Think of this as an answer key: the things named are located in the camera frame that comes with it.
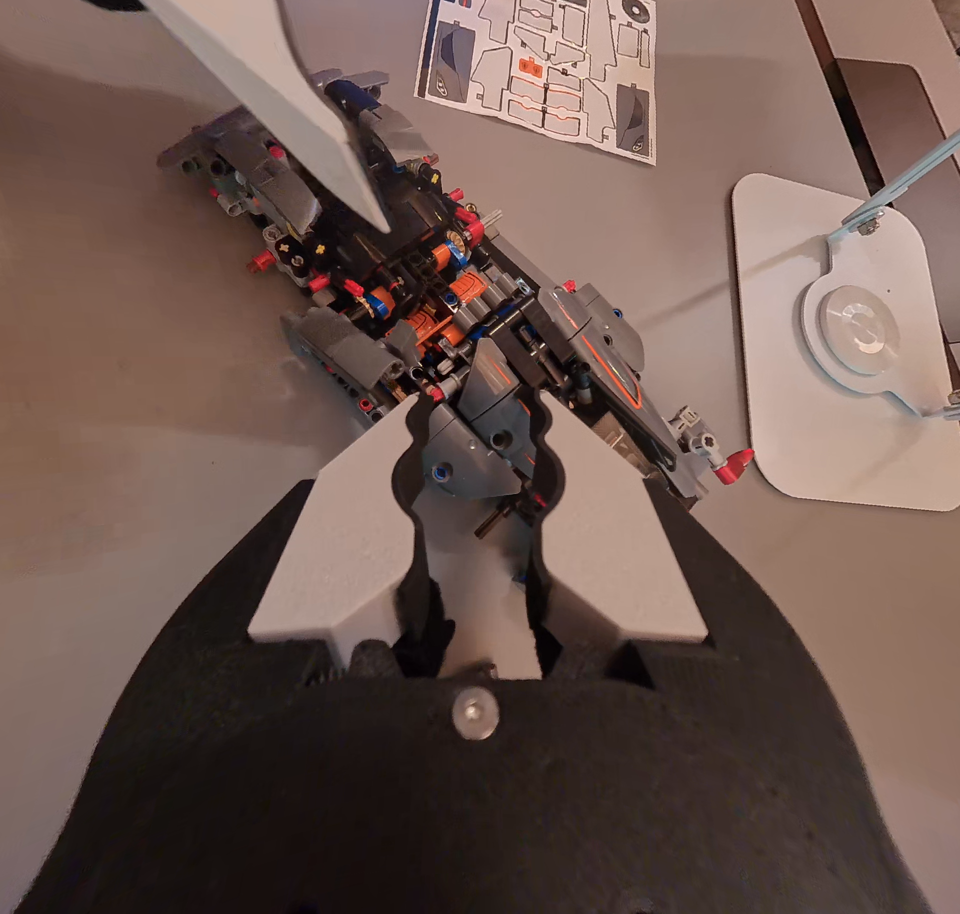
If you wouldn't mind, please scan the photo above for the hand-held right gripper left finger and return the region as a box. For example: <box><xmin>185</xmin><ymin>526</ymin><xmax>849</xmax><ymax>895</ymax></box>
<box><xmin>247</xmin><ymin>392</ymin><xmax>453</xmax><ymax>677</ymax></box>

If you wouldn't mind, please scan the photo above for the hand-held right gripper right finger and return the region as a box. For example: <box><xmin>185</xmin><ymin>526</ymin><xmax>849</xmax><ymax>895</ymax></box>
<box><xmin>527</xmin><ymin>389</ymin><xmax>711</xmax><ymax>673</ymax></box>

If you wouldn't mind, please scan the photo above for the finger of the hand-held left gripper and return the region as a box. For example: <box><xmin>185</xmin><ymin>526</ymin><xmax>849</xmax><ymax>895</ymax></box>
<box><xmin>120</xmin><ymin>0</ymin><xmax>393</xmax><ymax>235</ymax></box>

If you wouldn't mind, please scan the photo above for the grey and orange lego model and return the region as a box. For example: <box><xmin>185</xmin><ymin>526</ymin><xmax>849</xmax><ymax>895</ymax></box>
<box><xmin>156</xmin><ymin>68</ymin><xmax>755</xmax><ymax>555</ymax></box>

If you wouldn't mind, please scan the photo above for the lego sticker sheet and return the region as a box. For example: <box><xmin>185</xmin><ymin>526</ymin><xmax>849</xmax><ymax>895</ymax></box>
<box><xmin>414</xmin><ymin>0</ymin><xmax>659</xmax><ymax>167</ymax></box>

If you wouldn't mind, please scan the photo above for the white desk stand with lens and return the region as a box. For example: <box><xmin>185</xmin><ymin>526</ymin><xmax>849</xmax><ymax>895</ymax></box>
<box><xmin>731</xmin><ymin>128</ymin><xmax>960</xmax><ymax>513</ymax></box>

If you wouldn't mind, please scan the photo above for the dark desk cable flap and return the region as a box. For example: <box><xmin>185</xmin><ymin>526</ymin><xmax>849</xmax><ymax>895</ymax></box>
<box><xmin>834</xmin><ymin>57</ymin><xmax>960</xmax><ymax>345</ymax></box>

